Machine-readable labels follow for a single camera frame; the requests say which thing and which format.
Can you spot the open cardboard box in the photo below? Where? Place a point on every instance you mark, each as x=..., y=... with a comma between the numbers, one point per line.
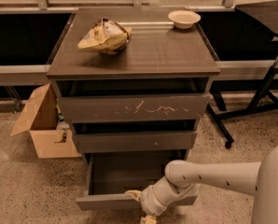
x=39, y=118

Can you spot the grey bottom drawer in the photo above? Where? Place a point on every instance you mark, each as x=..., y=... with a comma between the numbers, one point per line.
x=110, y=175

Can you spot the metal window rail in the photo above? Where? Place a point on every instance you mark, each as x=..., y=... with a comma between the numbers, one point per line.
x=27, y=75

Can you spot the dark grey drawer cabinet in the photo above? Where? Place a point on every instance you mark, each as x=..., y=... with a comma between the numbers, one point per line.
x=156, y=50

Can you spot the grey middle drawer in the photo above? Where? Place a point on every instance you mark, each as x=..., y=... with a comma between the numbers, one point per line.
x=134, y=136

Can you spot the scratched grey top drawer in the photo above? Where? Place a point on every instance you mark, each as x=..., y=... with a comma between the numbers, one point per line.
x=127, y=100

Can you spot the green bottle in box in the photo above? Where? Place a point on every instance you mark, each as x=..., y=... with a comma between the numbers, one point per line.
x=59, y=114

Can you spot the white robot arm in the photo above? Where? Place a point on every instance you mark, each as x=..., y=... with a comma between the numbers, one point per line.
x=259, y=179

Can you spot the yellow crumpled chip bag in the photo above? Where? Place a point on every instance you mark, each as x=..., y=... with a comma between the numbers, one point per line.
x=107, y=37

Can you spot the white paper bowl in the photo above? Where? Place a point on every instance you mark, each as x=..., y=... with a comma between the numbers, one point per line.
x=184, y=19

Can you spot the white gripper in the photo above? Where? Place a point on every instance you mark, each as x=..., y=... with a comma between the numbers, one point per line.
x=149, y=200

